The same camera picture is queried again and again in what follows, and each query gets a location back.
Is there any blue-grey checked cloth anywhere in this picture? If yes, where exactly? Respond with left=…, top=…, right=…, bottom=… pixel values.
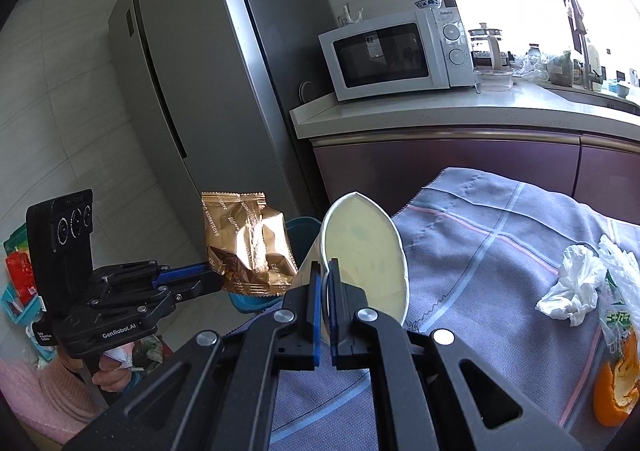
left=270, top=166, right=640, bottom=451

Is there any teal storage rack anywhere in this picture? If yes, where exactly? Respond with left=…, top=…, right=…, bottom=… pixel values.
left=0, top=281, right=58, bottom=363

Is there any purple kitchen cabinet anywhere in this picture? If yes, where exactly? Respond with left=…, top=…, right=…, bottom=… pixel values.
left=310, top=128, right=640, bottom=227

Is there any white tissue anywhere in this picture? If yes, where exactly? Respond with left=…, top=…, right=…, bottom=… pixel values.
left=536, top=245, right=607, bottom=327

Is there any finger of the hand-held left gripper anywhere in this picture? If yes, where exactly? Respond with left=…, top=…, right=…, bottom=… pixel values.
left=156, top=262, right=217, bottom=289
left=150, top=276, right=224, bottom=313

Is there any gold foil snack wrapper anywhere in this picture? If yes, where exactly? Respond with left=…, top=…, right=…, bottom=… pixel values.
left=201, top=191, right=299, bottom=297

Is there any person's left hand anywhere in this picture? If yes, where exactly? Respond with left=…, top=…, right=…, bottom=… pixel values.
left=92, top=351, right=136, bottom=394

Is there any metal kitchen faucet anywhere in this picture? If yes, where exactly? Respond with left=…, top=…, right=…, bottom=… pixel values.
left=564, top=0, right=603, bottom=92

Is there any white bottle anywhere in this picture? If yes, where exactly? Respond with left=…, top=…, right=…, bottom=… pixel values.
left=585, top=36, right=602, bottom=82

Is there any clear green-printed plastic wrapper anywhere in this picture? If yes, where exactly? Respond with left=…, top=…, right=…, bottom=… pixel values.
left=597, top=233, right=640, bottom=362

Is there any teal plastic bin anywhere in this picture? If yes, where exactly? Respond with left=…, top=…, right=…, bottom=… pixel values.
left=227, top=216, right=323, bottom=317

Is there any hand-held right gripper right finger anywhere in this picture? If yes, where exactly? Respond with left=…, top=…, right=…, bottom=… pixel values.
left=327, top=258, right=593, bottom=451

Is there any orange peel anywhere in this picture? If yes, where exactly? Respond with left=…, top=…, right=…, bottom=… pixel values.
left=592, top=331, right=640, bottom=428

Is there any red plastic bag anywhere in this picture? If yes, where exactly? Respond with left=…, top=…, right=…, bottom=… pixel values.
left=5, top=251, right=38, bottom=308

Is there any dark food jar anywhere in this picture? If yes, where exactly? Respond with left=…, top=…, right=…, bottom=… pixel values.
left=550, top=51, right=576, bottom=87

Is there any light stone kitchen counter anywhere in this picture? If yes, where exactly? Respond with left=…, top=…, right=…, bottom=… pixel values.
left=290, top=78, right=640, bottom=154

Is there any white paper cup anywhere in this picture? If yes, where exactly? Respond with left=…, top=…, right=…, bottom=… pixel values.
left=290, top=191, right=411, bottom=347

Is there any clear glass container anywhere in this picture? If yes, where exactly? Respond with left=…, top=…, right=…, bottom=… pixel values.
left=472, top=68, right=516, bottom=93

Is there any person's left forearm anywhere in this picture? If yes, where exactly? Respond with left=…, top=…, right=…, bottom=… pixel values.
left=37, top=356, right=108, bottom=427

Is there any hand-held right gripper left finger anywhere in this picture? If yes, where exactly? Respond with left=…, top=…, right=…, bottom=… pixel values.
left=62, top=261, right=331, bottom=451

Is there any grey refrigerator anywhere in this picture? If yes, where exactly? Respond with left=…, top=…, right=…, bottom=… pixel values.
left=107, top=0, right=331, bottom=252

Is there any white microwave oven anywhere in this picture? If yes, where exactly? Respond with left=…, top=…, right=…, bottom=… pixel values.
left=318, top=7, right=476, bottom=102

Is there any glass kettle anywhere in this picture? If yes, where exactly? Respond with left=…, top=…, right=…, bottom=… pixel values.
left=467, top=22, right=511, bottom=72

